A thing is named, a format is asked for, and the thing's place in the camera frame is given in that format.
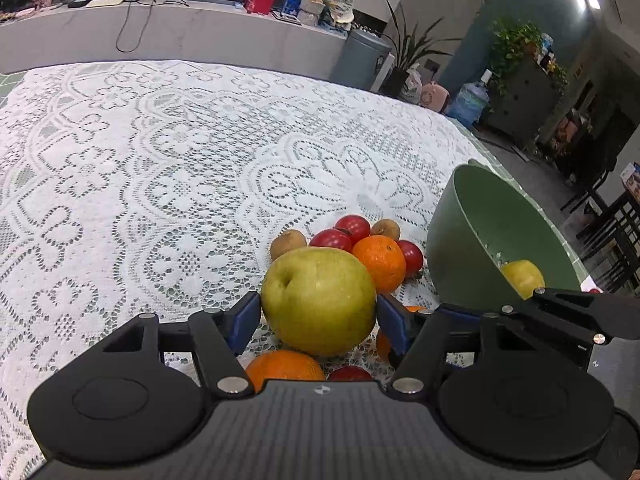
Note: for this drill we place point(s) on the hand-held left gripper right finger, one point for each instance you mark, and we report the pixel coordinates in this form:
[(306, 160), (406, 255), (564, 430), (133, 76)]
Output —
[(395, 322)]

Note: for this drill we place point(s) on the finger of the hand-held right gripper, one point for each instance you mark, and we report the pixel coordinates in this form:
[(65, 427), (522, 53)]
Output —
[(590, 312), (460, 311)]

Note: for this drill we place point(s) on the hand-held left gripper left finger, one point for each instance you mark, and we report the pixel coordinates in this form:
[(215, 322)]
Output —
[(243, 320)]

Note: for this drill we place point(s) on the orange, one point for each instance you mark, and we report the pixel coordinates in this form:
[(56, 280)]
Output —
[(282, 367), (382, 345), (380, 260)]

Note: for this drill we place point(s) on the red tomato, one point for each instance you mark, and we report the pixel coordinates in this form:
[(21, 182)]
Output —
[(354, 226), (330, 240), (412, 257), (350, 374)]

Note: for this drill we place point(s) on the large green-yellow pear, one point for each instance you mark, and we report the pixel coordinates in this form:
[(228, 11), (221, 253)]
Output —
[(320, 300)]

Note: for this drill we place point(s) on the green colander bowl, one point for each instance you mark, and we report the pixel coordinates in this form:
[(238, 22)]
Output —
[(465, 220)]

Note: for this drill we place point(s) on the brown kiwi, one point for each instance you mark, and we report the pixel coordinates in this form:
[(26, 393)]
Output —
[(386, 228), (286, 242)]

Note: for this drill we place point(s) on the small yellow pear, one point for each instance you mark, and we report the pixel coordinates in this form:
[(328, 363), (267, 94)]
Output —
[(522, 277)]

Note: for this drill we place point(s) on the dark wooden chairs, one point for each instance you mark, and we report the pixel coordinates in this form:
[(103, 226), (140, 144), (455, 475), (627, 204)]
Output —
[(610, 230)]

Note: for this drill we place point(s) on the white lace tablecloth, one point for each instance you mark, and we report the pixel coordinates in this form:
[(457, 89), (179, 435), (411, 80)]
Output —
[(150, 185)]

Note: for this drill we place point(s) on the blue water bottle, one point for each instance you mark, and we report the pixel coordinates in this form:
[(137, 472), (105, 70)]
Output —
[(470, 102)]

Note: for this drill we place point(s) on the pink pig-shaped appliance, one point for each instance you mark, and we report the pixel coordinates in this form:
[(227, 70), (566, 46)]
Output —
[(436, 97)]

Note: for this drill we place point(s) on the grey cabinet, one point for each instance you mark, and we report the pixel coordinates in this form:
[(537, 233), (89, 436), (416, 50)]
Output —
[(525, 100)]

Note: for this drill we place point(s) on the white plastic bag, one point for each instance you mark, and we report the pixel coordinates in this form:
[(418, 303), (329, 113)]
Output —
[(411, 87)]

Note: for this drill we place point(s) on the white box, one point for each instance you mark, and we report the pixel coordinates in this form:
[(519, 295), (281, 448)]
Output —
[(386, 72)]

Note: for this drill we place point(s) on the grey trash bin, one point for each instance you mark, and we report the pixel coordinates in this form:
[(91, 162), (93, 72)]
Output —
[(357, 60)]

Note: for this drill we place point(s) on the potted long-leaf plant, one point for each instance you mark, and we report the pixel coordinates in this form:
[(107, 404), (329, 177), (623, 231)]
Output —
[(407, 50)]

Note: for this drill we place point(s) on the leafy green plant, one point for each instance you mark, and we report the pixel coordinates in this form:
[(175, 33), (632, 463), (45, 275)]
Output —
[(515, 42)]

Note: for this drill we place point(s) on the long grey counter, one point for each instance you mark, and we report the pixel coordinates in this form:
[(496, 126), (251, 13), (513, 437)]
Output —
[(200, 35)]

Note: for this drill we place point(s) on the blue box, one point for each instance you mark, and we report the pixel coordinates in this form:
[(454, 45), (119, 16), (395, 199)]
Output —
[(291, 6)]

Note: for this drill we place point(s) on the red box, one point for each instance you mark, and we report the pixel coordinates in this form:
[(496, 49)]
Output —
[(260, 2)]

